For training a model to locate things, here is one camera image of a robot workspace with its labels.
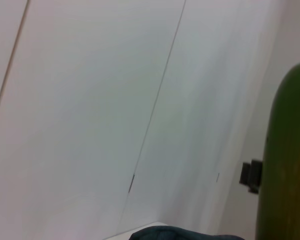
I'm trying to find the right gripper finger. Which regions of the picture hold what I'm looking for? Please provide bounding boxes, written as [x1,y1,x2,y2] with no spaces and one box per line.
[239,159,263,194]

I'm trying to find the green cucumber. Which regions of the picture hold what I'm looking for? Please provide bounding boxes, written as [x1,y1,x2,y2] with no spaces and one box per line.
[254,62,300,240]

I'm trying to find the dark teal fabric bag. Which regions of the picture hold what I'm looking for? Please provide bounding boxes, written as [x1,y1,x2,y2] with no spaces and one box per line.
[129,225,246,240]

